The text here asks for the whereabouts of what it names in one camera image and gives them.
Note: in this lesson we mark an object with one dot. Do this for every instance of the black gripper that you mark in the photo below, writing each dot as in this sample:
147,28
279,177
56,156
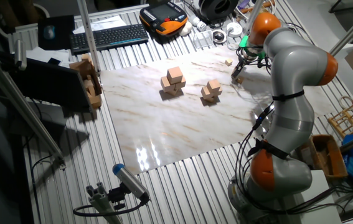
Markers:
249,55

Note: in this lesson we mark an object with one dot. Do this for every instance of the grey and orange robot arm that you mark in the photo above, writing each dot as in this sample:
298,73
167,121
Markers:
296,67

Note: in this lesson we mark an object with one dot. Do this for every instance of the white paper stack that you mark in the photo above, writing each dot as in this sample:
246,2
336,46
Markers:
39,54

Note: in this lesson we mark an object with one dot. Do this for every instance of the medium wooden cube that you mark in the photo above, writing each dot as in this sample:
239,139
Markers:
219,91
213,85
212,99
205,92

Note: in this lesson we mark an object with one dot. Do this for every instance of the round metal bowl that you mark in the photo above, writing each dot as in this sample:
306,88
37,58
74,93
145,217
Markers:
219,36

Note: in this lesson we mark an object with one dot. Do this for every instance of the clear plastic box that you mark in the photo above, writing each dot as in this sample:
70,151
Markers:
202,39

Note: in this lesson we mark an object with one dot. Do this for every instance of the large wooden cube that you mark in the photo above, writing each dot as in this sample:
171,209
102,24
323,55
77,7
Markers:
165,84
181,84
174,74

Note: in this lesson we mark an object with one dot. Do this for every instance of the white plug adapter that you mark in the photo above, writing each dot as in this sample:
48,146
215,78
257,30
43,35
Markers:
196,22

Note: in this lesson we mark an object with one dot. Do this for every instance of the black spool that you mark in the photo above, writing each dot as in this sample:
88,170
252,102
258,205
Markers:
207,11

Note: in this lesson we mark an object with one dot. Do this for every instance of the white egg shaped ball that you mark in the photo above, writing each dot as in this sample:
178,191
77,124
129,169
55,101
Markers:
186,28

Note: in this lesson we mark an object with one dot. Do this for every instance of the white marble pattern sheet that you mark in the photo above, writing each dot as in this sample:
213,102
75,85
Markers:
163,124

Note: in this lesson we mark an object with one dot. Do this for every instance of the orange and black teach pendant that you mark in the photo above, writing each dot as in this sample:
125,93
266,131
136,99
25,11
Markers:
160,12

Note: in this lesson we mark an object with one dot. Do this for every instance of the wooden rack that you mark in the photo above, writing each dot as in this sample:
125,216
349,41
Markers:
350,115

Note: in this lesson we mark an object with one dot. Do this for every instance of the brown tray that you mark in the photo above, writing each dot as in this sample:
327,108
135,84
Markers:
325,155

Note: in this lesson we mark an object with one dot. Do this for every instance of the black computer keyboard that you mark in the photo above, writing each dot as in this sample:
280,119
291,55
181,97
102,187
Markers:
107,37

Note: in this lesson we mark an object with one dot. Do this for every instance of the white paper sheet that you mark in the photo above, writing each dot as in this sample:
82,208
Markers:
107,23

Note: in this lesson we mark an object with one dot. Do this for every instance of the brown cardboard box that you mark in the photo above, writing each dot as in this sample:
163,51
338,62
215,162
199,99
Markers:
96,101

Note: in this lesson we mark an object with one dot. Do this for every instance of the plain wooden block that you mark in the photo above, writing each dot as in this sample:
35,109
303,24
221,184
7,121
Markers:
89,87
86,58

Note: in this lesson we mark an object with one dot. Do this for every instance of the black mouse pad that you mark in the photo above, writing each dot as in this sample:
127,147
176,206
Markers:
62,37

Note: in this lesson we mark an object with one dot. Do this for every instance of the black monitor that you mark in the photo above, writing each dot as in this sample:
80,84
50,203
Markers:
51,84

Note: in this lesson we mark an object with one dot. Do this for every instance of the grey computer mouse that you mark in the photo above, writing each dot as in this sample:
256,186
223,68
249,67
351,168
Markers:
49,32

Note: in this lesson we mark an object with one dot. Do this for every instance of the short aluminium profile stub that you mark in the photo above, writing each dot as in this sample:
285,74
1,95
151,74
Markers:
101,205

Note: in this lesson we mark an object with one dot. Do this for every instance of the aluminium frame post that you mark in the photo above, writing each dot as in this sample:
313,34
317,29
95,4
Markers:
255,12
89,37

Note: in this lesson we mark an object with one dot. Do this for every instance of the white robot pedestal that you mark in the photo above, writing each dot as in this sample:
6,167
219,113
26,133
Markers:
319,202

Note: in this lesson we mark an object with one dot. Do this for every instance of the silver camera with blue cap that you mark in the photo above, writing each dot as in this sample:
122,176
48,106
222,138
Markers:
129,180

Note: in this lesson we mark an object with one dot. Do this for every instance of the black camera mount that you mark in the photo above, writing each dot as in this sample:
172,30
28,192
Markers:
117,196

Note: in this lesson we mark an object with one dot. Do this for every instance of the long aluminium frame bar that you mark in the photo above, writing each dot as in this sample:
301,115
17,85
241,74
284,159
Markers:
30,115

